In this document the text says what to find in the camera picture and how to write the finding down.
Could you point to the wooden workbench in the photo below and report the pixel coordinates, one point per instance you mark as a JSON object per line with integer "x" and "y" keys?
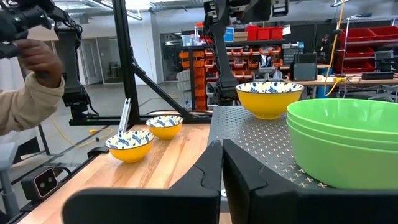
{"x": 357, "y": 81}

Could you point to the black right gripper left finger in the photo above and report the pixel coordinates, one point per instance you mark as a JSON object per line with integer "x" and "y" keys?
{"x": 205, "y": 174}

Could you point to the black power strip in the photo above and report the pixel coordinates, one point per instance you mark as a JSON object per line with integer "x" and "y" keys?
{"x": 377, "y": 76}

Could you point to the person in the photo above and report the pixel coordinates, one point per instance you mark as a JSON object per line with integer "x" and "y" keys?
{"x": 28, "y": 102}

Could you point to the black equipment box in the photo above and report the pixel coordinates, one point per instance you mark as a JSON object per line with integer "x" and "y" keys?
{"x": 304, "y": 70}

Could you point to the silver metal bar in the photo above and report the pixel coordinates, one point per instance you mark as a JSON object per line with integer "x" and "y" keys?
{"x": 125, "y": 115}

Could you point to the grey perforated metal table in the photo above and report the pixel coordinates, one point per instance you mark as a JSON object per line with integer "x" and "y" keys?
{"x": 248, "y": 130}

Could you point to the clear plastic container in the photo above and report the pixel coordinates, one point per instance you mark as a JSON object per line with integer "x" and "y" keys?
{"x": 189, "y": 40}

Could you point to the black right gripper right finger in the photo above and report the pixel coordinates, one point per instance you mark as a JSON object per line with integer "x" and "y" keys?
{"x": 248, "y": 193}

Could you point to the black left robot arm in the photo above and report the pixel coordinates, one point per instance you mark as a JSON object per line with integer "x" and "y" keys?
{"x": 224, "y": 62}

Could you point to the light grey chair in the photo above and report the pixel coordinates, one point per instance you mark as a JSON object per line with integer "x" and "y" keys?
{"x": 7, "y": 186}

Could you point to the red storage bin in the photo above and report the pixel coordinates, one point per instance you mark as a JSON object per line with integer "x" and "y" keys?
{"x": 354, "y": 67}
{"x": 252, "y": 32}
{"x": 385, "y": 32}
{"x": 357, "y": 35}
{"x": 263, "y": 33}
{"x": 356, "y": 53}
{"x": 276, "y": 33}

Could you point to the yellow bowl blue floral inside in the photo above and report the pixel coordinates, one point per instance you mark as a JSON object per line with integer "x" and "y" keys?
{"x": 267, "y": 105}
{"x": 164, "y": 132}
{"x": 129, "y": 152}

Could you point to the rack of orange bins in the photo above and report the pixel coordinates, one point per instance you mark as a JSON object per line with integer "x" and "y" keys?
{"x": 199, "y": 77}

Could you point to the black table-edge camera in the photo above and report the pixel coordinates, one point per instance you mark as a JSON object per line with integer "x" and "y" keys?
{"x": 40, "y": 183}

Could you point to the cardboard box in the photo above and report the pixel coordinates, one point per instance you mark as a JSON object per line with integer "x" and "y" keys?
{"x": 240, "y": 36}

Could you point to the blue storage bin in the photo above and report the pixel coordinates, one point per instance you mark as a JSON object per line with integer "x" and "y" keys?
{"x": 229, "y": 35}

